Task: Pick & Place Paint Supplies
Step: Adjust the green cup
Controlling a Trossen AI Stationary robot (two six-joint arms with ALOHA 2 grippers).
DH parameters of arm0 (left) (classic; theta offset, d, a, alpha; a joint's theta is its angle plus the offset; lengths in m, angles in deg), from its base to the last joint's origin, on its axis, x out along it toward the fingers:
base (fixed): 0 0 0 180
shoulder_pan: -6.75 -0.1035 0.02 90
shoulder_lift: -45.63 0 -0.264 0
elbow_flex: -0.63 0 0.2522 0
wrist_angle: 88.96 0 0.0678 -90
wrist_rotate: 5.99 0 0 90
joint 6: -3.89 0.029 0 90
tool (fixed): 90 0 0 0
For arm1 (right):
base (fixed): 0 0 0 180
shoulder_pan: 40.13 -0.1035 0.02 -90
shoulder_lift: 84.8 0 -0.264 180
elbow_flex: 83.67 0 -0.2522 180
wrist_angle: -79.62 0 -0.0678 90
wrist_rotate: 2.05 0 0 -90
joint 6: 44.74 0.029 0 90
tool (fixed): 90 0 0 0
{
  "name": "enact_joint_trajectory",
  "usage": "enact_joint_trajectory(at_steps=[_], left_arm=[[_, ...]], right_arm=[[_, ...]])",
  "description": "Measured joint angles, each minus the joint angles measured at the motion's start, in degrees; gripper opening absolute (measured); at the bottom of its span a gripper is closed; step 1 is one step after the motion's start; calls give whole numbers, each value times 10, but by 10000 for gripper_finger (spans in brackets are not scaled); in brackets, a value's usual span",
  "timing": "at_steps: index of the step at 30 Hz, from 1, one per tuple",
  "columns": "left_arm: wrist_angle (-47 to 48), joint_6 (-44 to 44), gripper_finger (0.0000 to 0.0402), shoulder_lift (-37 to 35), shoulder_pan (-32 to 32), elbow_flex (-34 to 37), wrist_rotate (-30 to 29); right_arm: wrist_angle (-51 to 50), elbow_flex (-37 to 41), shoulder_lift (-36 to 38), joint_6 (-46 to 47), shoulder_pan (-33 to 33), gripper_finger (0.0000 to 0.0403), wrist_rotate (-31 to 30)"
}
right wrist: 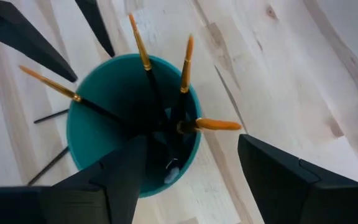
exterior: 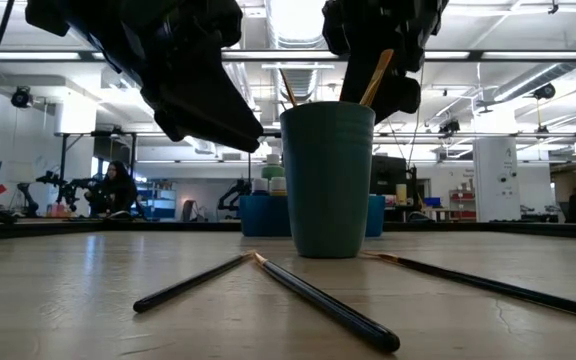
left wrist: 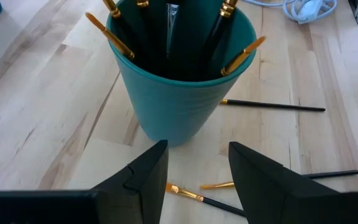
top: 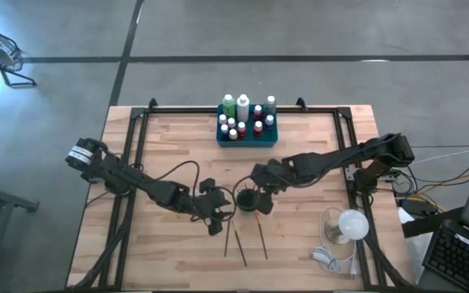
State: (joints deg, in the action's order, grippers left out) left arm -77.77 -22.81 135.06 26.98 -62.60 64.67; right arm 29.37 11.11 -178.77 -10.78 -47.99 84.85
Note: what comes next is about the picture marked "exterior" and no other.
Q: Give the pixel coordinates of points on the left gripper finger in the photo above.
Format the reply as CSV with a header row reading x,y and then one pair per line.
x,y
183,127
218,100

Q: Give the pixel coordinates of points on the teal plastic bin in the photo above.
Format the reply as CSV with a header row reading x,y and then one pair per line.
x,y
263,215

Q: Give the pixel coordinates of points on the thin black paintbrush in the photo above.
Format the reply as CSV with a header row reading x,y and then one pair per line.
x,y
188,285

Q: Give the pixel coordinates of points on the blue storage shelf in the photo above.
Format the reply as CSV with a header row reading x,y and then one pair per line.
x,y
160,202

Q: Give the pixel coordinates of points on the black overhead frame bar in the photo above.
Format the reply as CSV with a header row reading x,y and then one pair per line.
x,y
518,55

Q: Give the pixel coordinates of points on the red shelf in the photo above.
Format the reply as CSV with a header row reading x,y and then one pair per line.
x,y
463,205

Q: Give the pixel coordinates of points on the black paintbrush orange bristles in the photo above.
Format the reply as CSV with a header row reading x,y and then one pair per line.
x,y
493,286

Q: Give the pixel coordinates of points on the large green paint bottle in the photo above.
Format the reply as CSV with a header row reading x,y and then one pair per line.
x,y
272,170

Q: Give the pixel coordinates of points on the black table frame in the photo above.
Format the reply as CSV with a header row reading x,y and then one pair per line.
x,y
568,230

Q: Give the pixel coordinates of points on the teal plastic cup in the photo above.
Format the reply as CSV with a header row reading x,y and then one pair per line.
x,y
328,190

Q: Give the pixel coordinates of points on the black ceiling camera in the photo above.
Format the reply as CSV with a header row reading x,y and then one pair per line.
x,y
449,126
21,96
545,91

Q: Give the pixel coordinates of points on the thick black paintbrush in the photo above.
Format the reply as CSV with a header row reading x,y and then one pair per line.
x,y
378,75

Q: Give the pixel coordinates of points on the black monitor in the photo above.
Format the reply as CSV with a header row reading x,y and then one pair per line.
x,y
392,175

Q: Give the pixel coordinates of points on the brown paint bottle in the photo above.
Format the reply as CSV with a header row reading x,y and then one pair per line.
x,y
278,186

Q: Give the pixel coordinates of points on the black paintbrush gold ferrule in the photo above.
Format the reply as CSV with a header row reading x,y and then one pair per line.
x,y
288,87

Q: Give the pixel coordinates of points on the background black robot arm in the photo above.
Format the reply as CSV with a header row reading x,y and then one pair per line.
x,y
233,192
63,187

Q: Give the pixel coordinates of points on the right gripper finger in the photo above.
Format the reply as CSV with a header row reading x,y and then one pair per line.
x,y
355,75
403,95

